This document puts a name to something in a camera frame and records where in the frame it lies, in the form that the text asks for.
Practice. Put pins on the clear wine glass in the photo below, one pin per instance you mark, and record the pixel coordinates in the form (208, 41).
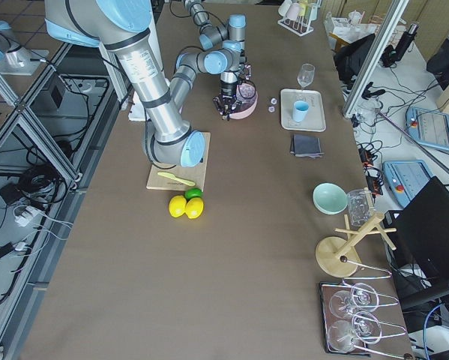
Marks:
(306, 75)

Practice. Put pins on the yellow plastic knife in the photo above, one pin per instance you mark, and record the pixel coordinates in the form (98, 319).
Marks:
(168, 175)

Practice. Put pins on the black monitor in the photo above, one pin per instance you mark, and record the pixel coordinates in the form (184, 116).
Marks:
(423, 231)

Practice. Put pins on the black tray with glasses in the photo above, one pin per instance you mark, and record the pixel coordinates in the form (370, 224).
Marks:
(350, 323)

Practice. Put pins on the blue teach pendant near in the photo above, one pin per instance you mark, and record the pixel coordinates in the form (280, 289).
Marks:
(406, 178)

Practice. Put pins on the bamboo cutting board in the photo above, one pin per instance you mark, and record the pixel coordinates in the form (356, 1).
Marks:
(195, 174)

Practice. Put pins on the wooden glass holder stand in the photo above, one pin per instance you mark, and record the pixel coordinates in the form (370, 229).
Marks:
(337, 256)

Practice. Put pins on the pile of clear ice cubes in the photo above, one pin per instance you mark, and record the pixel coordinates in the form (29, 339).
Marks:
(246, 93)

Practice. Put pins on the white wire cup rack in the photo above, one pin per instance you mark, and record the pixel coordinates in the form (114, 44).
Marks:
(297, 16)

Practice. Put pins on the blue teach pendant far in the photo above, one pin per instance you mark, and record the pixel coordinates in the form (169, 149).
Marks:
(428, 127)

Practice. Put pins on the yellow lemon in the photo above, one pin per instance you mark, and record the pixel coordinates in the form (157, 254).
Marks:
(194, 207)
(177, 206)

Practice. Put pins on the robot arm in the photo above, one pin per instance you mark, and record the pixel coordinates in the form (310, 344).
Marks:
(126, 28)
(229, 34)

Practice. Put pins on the blue plastic cup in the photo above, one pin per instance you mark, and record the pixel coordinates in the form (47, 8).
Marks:
(299, 110)

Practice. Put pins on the mint green bowl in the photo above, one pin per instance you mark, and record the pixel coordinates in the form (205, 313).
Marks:
(329, 198)

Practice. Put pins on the green lime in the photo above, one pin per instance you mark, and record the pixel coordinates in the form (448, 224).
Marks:
(192, 193)

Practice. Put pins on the yellow lemon lower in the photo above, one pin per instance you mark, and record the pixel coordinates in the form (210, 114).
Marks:
(177, 206)

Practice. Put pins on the aluminium frame post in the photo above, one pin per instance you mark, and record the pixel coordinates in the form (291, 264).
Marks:
(386, 29)

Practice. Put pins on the blue teach pendant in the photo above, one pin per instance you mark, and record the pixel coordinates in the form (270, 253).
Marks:
(428, 127)
(406, 178)

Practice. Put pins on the yellow lemon upper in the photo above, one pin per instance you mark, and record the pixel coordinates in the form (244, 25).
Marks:
(194, 207)

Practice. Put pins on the cream serving tray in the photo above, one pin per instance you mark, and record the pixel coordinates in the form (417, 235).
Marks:
(315, 119)

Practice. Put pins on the pink bowl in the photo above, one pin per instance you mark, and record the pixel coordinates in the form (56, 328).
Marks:
(243, 110)

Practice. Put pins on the grey folded cloth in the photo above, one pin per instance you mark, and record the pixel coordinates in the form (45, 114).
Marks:
(303, 146)

